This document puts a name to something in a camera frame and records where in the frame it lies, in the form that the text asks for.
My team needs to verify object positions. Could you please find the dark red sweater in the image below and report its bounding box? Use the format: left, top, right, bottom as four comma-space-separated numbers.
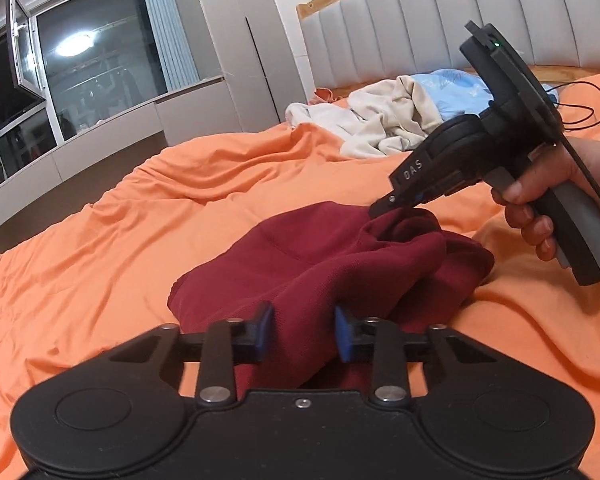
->
167, 201, 496, 391

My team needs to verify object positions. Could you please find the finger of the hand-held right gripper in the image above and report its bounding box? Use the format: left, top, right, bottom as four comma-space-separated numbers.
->
369, 175, 462, 220

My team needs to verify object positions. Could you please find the beige garment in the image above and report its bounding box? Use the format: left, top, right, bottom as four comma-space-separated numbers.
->
286, 75, 444, 159

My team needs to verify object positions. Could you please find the grey padded headboard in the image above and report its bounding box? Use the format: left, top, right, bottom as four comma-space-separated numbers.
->
296, 0, 600, 97

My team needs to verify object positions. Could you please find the black cable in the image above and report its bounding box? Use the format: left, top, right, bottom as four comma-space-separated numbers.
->
544, 80, 600, 132

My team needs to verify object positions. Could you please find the small orange cloth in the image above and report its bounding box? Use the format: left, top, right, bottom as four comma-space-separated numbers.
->
312, 87, 350, 105

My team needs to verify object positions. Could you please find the light blue cloth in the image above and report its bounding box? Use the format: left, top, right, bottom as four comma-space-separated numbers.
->
409, 67, 562, 122

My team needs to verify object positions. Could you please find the window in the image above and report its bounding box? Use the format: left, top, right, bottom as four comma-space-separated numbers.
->
0, 0, 172, 182

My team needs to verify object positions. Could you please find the white wardrobe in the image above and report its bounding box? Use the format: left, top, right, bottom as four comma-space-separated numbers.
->
187, 0, 322, 128

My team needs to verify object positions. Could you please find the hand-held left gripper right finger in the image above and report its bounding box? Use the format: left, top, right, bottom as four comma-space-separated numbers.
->
334, 306, 498, 405

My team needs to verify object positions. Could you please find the orange bed sheet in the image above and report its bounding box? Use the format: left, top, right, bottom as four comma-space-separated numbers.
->
0, 71, 600, 480

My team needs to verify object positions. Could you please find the light blue curtain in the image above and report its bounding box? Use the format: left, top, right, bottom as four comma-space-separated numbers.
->
137, 0, 202, 95

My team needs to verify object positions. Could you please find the person's right hand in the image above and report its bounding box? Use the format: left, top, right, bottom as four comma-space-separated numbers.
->
491, 137, 600, 262

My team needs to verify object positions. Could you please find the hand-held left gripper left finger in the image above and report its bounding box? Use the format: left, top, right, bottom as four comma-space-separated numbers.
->
107, 301, 274, 406

